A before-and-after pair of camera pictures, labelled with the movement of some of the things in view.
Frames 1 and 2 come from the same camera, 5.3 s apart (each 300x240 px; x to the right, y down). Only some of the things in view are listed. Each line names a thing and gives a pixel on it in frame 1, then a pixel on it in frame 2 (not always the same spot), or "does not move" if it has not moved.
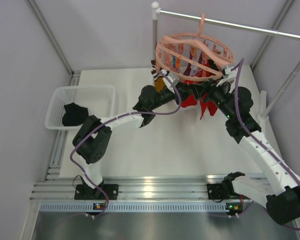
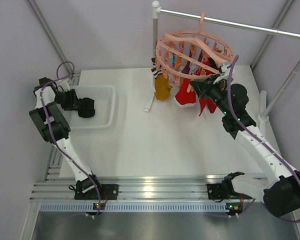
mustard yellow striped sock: [159, 83] does not move
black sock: [75, 115] to [86, 108]
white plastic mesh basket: [100, 100] does not move
